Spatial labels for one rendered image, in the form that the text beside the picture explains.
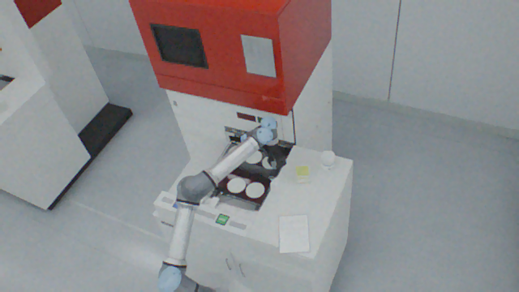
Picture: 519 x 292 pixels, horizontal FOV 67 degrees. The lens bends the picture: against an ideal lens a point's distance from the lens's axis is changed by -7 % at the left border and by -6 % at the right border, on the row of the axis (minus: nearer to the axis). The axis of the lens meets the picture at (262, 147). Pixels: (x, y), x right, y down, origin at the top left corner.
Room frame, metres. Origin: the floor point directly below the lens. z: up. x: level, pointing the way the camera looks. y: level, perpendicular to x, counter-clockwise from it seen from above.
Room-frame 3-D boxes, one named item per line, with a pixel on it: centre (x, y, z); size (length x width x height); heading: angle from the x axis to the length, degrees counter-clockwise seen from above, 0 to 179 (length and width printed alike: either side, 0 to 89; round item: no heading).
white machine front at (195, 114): (1.79, 0.17, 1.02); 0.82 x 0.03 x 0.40; 58
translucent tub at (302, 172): (1.32, -0.18, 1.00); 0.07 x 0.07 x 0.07; 85
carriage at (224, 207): (1.26, 0.24, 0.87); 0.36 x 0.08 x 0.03; 58
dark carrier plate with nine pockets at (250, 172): (1.49, 0.12, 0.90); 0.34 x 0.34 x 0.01; 58
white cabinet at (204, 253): (1.36, 0.11, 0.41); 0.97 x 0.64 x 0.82; 58
